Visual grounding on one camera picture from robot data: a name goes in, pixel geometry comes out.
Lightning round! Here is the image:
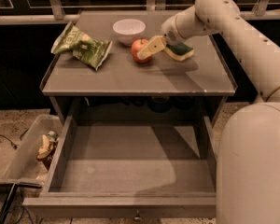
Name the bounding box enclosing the red apple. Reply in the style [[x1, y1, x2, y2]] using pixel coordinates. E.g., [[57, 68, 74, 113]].
[[131, 37, 154, 64]]

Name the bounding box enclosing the white ceramic bowl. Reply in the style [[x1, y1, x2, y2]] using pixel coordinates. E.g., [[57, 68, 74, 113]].
[[113, 19, 146, 46]]

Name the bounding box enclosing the black cable on floor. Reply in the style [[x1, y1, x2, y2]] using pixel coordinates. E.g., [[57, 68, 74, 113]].
[[0, 131, 19, 150]]

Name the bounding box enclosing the metal drawer knob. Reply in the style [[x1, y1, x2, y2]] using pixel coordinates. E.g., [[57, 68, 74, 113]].
[[133, 209, 142, 221]]

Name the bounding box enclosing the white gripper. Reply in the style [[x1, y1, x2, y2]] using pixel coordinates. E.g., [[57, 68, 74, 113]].
[[137, 16, 185, 60]]

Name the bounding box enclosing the green yellow sponge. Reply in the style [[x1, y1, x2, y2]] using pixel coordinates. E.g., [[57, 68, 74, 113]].
[[164, 43, 194, 62]]

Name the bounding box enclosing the open grey top drawer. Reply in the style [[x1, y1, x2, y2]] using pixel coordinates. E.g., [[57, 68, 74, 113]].
[[24, 118, 216, 218]]

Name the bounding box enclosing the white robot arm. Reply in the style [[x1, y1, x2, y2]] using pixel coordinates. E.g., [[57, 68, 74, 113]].
[[137, 0, 280, 224]]

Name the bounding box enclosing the black stand with cables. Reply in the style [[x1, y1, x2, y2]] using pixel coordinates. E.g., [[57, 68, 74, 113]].
[[0, 183, 34, 224]]

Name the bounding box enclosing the green chip bag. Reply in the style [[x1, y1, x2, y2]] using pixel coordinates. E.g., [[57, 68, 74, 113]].
[[50, 22, 113, 70]]

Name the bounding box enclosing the metal window railing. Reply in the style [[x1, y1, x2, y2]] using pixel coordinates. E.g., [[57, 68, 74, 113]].
[[0, 0, 280, 26]]

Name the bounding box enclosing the grey cabinet with top surface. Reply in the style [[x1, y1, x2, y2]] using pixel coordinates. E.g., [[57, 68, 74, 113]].
[[41, 10, 236, 119]]

